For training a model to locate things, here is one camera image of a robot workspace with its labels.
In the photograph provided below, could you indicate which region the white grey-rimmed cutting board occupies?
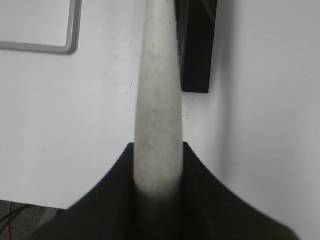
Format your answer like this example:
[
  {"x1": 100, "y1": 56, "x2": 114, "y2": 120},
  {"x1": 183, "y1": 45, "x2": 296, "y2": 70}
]
[{"x1": 0, "y1": 0, "x2": 83, "y2": 56}]

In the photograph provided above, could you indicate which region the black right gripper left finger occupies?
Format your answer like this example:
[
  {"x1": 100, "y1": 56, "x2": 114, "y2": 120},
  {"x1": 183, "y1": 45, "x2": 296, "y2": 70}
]
[{"x1": 29, "y1": 143, "x2": 137, "y2": 240}]

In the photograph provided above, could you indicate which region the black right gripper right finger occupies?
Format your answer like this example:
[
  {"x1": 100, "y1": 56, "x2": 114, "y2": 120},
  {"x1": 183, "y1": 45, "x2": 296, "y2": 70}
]
[{"x1": 180, "y1": 142, "x2": 299, "y2": 240}]

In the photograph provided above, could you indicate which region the white-handled kitchen knife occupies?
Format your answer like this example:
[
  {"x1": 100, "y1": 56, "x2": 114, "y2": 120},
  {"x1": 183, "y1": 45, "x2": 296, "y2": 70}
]
[{"x1": 133, "y1": 0, "x2": 183, "y2": 198}]

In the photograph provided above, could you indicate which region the black knife stand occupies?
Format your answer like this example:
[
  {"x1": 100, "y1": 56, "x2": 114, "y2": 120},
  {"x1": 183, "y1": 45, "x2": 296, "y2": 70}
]
[{"x1": 174, "y1": 0, "x2": 218, "y2": 94}]

